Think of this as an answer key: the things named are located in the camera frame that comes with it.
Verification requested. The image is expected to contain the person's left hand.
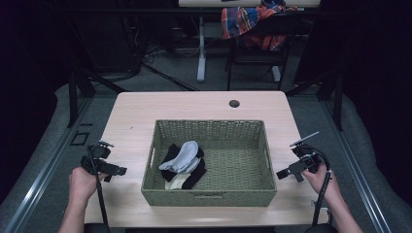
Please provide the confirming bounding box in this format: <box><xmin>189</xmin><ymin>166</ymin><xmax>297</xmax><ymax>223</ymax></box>
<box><xmin>68</xmin><ymin>166</ymin><xmax>109</xmax><ymax>204</ymax></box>

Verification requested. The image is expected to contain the green woven basket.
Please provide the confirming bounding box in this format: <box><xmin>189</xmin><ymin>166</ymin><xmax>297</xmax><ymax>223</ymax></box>
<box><xmin>141</xmin><ymin>118</ymin><xmax>278</xmax><ymax>208</ymax></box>

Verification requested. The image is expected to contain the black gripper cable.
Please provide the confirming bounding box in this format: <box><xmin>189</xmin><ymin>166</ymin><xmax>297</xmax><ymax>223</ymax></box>
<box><xmin>86</xmin><ymin>145</ymin><xmax>110</xmax><ymax>233</ymax></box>
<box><xmin>303</xmin><ymin>146</ymin><xmax>333</xmax><ymax>227</ymax></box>

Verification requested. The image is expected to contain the metal floor rail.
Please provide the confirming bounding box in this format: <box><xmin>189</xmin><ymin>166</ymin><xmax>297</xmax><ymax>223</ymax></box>
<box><xmin>320</xmin><ymin>96</ymin><xmax>394</xmax><ymax>233</ymax></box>
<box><xmin>2</xmin><ymin>96</ymin><xmax>95</xmax><ymax>233</ymax></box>

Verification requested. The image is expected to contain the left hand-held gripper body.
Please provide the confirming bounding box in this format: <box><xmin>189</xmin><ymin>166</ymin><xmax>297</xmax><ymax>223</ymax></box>
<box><xmin>80</xmin><ymin>140</ymin><xmax>115</xmax><ymax>178</ymax></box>

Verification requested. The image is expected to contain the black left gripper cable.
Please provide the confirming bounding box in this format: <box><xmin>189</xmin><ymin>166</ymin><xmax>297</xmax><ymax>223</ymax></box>
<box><xmin>86</xmin><ymin>145</ymin><xmax>110</xmax><ymax>233</ymax></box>

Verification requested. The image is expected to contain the white table leg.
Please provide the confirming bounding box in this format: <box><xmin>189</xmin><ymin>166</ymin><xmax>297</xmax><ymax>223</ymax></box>
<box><xmin>196</xmin><ymin>16</ymin><xmax>208</xmax><ymax>83</ymax></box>

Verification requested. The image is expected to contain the black metal stand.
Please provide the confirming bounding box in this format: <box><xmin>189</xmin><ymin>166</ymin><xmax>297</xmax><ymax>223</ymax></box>
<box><xmin>284</xmin><ymin>68</ymin><xmax>345</xmax><ymax>132</ymax></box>
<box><xmin>66</xmin><ymin>68</ymin><xmax>128</xmax><ymax>129</ymax></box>

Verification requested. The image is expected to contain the light grey sock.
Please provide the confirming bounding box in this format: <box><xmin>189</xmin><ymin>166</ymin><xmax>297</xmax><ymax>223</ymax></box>
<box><xmin>157</xmin><ymin>140</ymin><xmax>202</xmax><ymax>175</ymax></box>

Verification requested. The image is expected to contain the light background tabletop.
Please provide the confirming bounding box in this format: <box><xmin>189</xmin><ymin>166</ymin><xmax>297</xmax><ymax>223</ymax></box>
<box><xmin>177</xmin><ymin>0</ymin><xmax>322</xmax><ymax>9</ymax></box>

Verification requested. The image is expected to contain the plaid cloth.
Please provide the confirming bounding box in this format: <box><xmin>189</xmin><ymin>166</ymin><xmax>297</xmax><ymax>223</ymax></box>
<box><xmin>221</xmin><ymin>0</ymin><xmax>298</xmax><ymax>51</ymax></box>

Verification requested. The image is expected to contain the black chair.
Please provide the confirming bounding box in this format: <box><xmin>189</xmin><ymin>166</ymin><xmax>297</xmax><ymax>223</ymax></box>
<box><xmin>224</xmin><ymin>13</ymin><xmax>294</xmax><ymax>92</ymax></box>

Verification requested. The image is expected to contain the pile of socks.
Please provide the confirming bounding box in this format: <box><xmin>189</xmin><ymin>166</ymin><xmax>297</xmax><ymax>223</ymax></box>
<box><xmin>159</xmin><ymin>143</ymin><xmax>208</xmax><ymax>190</ymax></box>

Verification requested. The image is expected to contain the black floor cable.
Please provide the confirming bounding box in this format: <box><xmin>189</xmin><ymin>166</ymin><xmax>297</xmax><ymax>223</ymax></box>
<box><xmin>141</xmin><ymin>62</ymin><xmax>199</xmax><ymax>92</ymax></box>

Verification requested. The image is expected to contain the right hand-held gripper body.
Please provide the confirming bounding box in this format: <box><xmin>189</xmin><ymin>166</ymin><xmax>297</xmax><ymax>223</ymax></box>
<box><xmin>289</xmin><ymin>131</ymin><xmax>326</xmax><ymax>175</ymax></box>

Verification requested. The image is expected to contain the person's right hand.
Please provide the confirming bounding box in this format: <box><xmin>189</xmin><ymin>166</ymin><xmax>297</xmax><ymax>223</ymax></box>
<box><xmin>301</xmin><ymin>162</ymin><xmax>342</xmax><ymax>202</ymax></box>

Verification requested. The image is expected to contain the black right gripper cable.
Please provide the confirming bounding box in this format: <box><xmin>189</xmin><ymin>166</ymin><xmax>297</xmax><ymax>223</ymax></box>
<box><xmin>303</xmin><ymin>146</ymin><xmax>333</xmax><ymax>227</ymax></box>

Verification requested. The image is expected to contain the white sock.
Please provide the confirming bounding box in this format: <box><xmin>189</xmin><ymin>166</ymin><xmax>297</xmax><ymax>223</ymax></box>
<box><xmin>163</xmin><ymin>172</ymin><xmax>192</xmax><ymax>191</ymax></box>

